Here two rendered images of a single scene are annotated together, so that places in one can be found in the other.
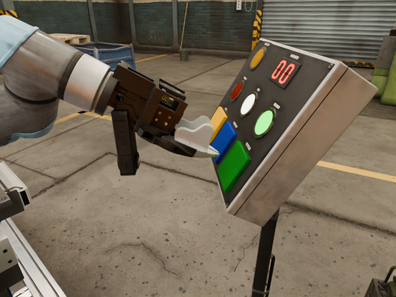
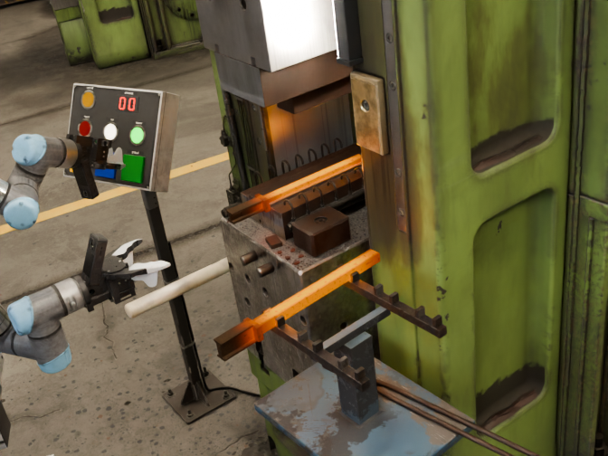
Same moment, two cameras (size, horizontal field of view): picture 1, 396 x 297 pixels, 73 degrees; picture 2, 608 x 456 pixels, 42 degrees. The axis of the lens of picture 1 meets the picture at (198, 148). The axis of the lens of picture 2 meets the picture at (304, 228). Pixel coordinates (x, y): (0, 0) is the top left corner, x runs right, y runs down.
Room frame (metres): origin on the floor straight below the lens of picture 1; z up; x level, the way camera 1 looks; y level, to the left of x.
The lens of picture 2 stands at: (-1.24, 1.26, 1.94)
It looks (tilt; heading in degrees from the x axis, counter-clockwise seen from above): 30 degrees down; 309
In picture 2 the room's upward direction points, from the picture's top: 8 degrees counter-clockwise
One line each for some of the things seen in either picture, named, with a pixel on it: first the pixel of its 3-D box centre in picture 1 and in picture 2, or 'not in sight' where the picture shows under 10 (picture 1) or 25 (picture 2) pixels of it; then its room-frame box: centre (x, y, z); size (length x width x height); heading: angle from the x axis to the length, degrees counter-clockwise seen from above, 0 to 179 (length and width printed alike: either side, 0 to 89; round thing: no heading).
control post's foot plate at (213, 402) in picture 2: not in sight; (196, 387); (0.53, -0.19, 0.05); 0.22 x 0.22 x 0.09; 71
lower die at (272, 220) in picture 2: not in sight; (326, 183); (-0.09, -0.28, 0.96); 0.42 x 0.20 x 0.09; 71
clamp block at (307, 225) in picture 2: not in sight; (322, 231); (-0.21, -0.08, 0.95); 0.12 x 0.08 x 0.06; 71
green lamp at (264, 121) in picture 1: (264, 122); (137, 135); (0.42, -0.11, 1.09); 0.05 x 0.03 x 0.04; 161
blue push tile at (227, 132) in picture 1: (224, 142); (107, 165); (0.52, -0.06, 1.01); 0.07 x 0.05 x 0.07; 6
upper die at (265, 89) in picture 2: not in sight; (310, 53); (-0.09, -0.28, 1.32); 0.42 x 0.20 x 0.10; 71
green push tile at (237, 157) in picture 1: (234, 166); (133, 168); (0.42, -0.07, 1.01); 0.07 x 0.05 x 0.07; 6
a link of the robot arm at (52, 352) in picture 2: not in sight; (44, 345); (0.17, 0.50, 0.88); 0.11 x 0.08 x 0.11; 12
